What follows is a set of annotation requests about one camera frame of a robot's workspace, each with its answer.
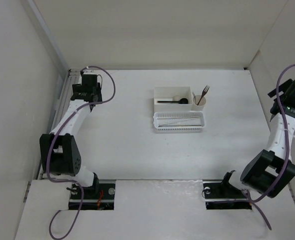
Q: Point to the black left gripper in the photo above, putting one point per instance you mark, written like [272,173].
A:
[77,87]

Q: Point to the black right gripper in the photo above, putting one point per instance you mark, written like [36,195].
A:
[285,86]

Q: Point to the brown wooden fork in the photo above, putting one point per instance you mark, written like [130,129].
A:
[204,92]

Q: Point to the beige wooden spoon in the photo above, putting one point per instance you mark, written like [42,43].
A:
[176,98]

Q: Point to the black spoon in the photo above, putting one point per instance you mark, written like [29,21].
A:
[182,101]

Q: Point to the metal chopstick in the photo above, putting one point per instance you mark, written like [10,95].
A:
[186,117]

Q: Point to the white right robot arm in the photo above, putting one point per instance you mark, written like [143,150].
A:
[264,169]

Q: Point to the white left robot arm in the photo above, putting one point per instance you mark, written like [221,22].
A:
[60,154]

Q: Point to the white square box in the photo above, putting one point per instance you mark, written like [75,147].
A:
[166,93]

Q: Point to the white perforated basket tray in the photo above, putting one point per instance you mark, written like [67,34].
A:
[163,122]

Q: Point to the white paper cup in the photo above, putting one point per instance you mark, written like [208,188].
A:
[199,107]

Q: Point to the aluminium rail frame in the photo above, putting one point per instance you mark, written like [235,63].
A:
[63,84]

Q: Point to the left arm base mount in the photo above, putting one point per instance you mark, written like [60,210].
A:
[101,199]

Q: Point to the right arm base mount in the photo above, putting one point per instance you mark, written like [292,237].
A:
[219,194]

